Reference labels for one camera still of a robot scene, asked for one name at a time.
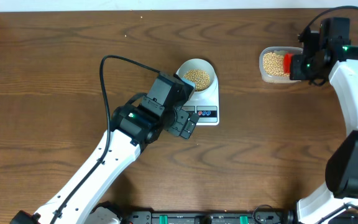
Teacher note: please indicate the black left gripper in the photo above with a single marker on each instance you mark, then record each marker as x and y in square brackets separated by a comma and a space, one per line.
[177, 129]

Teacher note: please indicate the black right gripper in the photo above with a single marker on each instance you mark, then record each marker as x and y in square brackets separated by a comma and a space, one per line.
[295, 73]

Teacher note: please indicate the red plastic measuring scoop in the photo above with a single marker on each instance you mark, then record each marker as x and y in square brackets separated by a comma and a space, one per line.
[287, 63]

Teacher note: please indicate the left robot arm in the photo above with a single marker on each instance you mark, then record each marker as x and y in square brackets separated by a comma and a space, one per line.
[131, 128]

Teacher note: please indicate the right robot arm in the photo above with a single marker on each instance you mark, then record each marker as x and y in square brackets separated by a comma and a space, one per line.
[329, 57]

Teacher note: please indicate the white digital kitchen scale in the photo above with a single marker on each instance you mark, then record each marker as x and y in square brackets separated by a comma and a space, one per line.
[206, 105]

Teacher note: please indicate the grey round bowl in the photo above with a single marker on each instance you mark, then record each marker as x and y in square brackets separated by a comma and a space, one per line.
[200, 72]

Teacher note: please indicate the clear plastic bean container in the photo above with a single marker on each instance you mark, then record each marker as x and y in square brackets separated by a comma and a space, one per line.
[281, 51]

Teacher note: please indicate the soybeans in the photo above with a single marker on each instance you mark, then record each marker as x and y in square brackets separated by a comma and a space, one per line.
[273, 64]

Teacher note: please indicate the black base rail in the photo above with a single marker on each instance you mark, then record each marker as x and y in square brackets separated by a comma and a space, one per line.
[110, 213]

